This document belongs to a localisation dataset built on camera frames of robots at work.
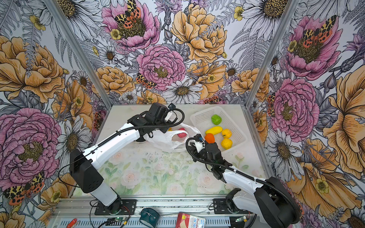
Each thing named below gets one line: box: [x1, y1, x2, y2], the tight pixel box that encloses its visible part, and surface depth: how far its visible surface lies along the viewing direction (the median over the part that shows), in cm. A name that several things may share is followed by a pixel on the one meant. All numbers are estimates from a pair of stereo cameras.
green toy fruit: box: [211, 114, 222, 125], surface depth 108 cm
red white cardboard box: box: [175, 211, 206, 228], surface depth 69 cm
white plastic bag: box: [143, 122, 202, 153], surface depth 81 cm
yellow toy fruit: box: [220, 137, 233, 150], surface depth 95 cm
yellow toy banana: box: [205, 126, 223, 135], surface depth 104 cm
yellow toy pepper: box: [221, 128, 232, 139], surface depth 101 cm
